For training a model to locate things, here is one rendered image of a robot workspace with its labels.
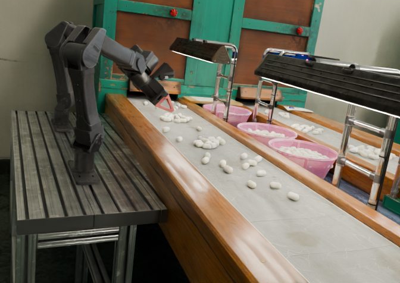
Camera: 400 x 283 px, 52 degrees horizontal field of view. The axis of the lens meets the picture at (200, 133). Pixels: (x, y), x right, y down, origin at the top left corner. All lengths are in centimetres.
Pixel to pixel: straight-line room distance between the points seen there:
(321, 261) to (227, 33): 184
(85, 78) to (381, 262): 89
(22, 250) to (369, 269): 78
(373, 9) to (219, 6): 226
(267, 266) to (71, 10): 259
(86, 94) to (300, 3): 180
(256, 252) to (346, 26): 359
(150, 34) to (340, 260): 176
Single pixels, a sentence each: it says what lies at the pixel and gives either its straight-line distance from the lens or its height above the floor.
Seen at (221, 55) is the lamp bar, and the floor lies 107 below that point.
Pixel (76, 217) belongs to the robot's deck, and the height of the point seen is 67.
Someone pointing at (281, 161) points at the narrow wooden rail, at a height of 76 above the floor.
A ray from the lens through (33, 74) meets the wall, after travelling 311.
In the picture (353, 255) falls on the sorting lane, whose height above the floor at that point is 74.
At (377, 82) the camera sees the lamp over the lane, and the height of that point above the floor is 109.
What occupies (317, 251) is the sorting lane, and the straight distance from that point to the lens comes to 92.
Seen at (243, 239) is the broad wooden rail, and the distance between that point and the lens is 84.
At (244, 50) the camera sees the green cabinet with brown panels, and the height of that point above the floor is 108.
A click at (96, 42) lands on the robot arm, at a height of 108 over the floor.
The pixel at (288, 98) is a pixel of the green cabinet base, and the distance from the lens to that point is 277.
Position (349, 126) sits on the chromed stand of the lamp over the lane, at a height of 94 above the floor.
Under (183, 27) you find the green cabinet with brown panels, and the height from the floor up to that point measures 117.
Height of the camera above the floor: 115
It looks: 14 degrees down
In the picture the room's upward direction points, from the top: 7 degrees clockwise
